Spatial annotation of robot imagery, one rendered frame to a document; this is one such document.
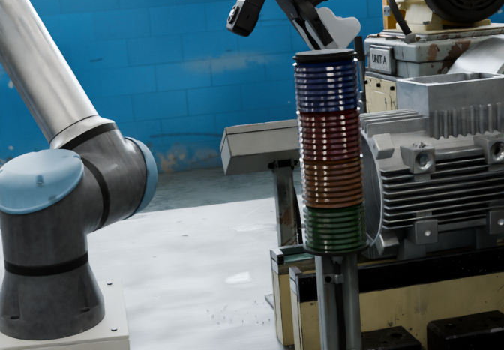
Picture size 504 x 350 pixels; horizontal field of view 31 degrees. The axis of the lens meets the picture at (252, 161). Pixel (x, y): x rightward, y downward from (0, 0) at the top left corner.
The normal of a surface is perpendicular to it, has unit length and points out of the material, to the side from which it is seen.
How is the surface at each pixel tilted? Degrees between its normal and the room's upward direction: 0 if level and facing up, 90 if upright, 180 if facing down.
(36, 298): 76
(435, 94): 90
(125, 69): 90
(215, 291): 0
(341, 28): 85
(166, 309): 0
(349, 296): 90
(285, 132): 56
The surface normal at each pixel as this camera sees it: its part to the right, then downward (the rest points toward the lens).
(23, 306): -0.31, -0.07
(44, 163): -0.09, -0.93
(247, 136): 0.15, -0.41
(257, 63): 0.18, 0.17
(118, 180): 0.79, -0.25
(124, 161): 0.67, -0.49
